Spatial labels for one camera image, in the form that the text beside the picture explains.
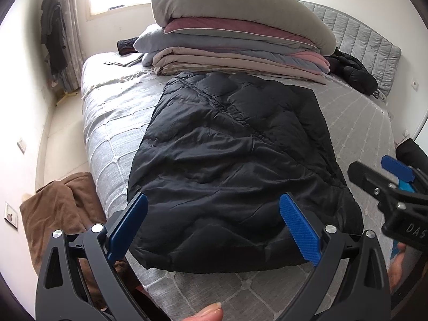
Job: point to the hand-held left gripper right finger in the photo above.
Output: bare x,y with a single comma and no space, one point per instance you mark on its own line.
301,230

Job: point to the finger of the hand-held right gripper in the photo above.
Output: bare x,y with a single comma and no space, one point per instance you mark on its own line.
396,170
367,180

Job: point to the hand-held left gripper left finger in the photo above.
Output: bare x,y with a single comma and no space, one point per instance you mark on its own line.
128,227

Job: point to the black puffer jacket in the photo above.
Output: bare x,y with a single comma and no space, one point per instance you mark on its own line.
234,160

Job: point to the dark hanging clothes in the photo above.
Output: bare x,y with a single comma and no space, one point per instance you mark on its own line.
53,40

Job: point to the person's right hand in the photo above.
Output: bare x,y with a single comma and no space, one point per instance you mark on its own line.
398,264

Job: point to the person's left hand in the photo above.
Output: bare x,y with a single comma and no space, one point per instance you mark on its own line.
207,312

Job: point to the dark cloth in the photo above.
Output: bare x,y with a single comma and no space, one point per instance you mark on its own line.
413,153

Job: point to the brown blanket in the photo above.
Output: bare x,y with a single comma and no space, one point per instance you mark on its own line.
60,200

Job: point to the bed with grey bedspread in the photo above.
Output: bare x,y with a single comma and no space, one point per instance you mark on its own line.
110,133

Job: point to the crumpled black jacket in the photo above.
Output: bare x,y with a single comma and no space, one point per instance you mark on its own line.
354,72

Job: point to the pink folded blanket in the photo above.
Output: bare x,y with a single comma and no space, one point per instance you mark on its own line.
307,58

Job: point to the grey quilted headboard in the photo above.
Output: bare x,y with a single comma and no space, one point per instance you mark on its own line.
361,36

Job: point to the wooden coat rack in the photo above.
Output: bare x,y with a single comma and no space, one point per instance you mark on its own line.
67,94

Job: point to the dark knitted garment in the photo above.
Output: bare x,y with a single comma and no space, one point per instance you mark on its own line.
125,45

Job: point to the beige folded blanket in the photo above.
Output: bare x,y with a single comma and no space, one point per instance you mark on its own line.
207,62

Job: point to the stack of folded blankets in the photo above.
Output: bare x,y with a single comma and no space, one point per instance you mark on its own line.
167,41

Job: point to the patterned curtain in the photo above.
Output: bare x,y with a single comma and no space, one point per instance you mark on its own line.
72,40

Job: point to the maroon folded blanket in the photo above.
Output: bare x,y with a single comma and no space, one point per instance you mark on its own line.
214,26

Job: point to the grey pillow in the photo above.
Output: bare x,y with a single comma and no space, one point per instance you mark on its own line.
234,3

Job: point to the white wall socket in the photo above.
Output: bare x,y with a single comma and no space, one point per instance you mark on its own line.
405,134
414,85
21,145

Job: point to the white wall switch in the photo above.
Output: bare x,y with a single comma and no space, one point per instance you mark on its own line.
11,215

